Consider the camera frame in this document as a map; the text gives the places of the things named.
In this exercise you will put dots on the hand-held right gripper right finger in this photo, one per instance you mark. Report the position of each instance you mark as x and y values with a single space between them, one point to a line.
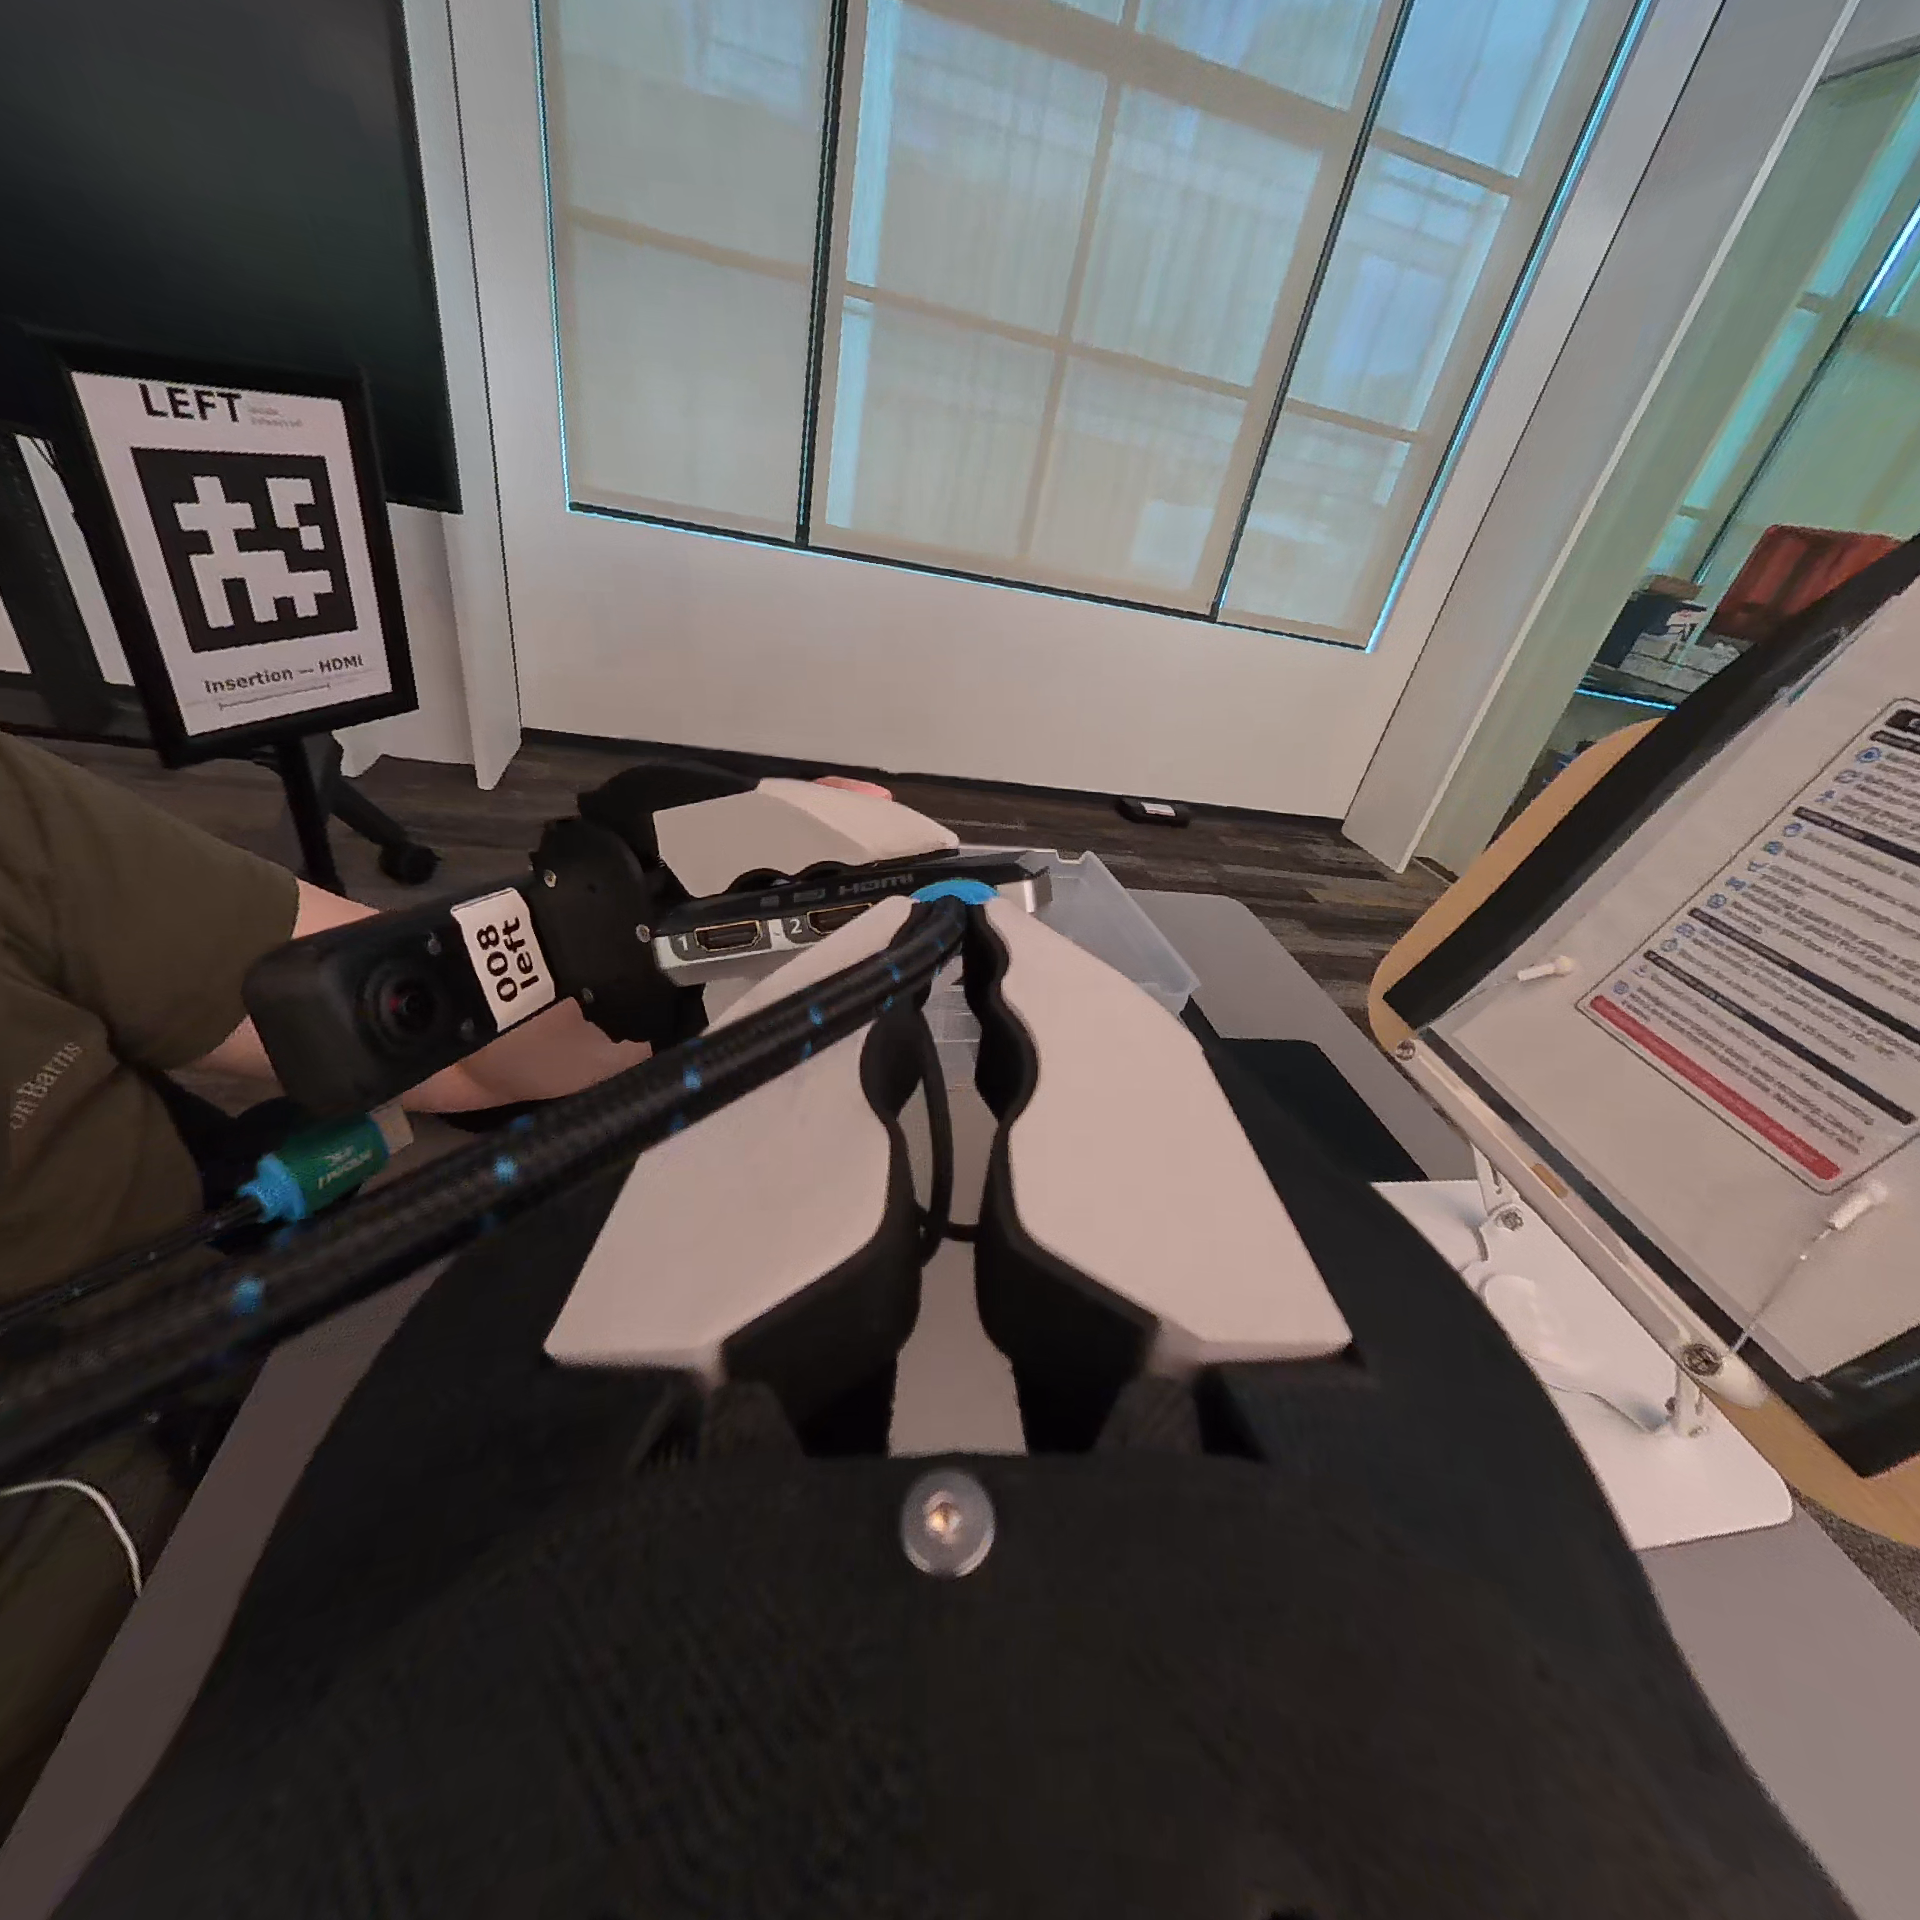
1171 1185

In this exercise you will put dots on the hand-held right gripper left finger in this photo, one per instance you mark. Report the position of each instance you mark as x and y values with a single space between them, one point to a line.
720 1200

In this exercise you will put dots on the black HDMI switch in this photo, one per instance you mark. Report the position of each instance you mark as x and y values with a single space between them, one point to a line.
734 940

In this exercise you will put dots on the person's left hand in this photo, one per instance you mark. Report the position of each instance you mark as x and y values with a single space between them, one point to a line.
854 786

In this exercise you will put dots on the clear plastic organizer box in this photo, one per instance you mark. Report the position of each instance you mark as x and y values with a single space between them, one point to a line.
1124 937

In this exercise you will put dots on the small black device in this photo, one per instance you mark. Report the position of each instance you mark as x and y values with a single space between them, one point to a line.
1154 812

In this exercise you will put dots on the white framed glass partition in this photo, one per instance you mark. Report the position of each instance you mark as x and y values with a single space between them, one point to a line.
961 662

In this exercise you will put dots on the person's olive clothing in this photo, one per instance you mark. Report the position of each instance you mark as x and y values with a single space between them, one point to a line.
106 930

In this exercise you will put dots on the framed marker sign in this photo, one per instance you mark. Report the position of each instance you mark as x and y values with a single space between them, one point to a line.
60 599
240 540

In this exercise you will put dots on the laminated instruction sheet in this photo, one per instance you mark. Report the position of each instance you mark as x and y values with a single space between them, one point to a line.
1723 930

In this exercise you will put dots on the large black screen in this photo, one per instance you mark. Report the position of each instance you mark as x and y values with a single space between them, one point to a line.
194 194

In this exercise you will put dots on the red box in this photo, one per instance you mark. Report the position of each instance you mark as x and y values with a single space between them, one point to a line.
1798 585

